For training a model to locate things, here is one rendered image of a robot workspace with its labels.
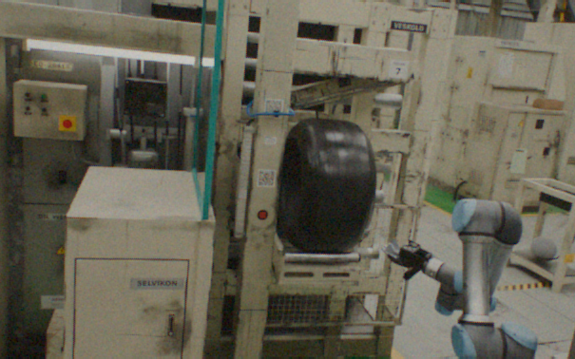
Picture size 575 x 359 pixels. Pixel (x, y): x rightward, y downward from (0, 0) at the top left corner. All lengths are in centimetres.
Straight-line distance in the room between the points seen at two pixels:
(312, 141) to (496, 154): 486
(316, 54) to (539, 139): 504
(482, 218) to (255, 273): 99
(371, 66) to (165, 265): 141
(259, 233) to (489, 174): 492
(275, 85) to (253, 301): 94
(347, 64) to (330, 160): 57
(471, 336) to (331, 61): 130
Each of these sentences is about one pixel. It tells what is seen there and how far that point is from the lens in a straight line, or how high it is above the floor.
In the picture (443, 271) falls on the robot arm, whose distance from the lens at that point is 221.
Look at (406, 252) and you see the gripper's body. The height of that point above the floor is 104.
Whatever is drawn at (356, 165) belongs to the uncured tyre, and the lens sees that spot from 224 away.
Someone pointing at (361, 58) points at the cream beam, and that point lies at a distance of 262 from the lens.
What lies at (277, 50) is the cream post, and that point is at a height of 173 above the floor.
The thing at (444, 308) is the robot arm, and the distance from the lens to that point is 227.
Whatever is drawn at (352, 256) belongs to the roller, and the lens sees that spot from 246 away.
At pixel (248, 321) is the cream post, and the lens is 257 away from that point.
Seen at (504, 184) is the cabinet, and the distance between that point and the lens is 713.
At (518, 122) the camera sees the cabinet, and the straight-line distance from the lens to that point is 702.
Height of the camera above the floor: 181
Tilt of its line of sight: 15 degrees down
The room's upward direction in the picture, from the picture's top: 7 degrees clockwise
